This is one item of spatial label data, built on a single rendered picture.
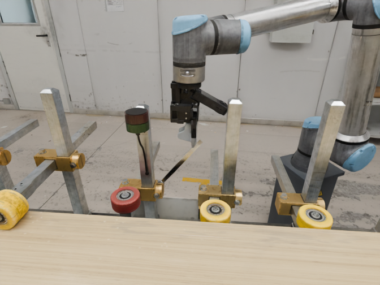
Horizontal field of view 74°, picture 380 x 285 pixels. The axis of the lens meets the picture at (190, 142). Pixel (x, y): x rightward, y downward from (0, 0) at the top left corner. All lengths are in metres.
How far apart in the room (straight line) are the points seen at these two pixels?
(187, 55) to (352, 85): 0.72
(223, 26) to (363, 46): 0.58
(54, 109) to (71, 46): 3.08
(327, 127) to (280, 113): 2.78
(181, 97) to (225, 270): 0.46
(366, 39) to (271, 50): 2.22
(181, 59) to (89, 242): 0.49
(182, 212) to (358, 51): 0.86
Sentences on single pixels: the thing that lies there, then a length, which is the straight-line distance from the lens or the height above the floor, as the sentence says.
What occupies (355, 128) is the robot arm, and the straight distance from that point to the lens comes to 1.26.
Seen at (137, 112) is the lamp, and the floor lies 1.14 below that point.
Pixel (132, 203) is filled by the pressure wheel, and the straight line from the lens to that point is 0.71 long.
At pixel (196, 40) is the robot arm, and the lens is 0.68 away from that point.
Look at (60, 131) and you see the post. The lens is 0.81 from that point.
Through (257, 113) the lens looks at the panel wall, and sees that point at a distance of 3.46.
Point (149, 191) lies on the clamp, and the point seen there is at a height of 0.86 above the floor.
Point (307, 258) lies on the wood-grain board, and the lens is 0.63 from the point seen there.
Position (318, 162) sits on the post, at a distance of 0.78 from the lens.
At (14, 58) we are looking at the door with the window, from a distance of 4.42.
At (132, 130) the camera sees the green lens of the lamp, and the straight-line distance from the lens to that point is 0.65.
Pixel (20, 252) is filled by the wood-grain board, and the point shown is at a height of 0.90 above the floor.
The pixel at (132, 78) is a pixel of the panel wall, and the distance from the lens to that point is 3.56.
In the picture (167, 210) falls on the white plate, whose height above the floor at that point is 0.74.
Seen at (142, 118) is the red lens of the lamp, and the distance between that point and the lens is 0.63.
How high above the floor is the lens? 1.36
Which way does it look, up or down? 28 degrees down
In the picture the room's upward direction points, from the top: straight up
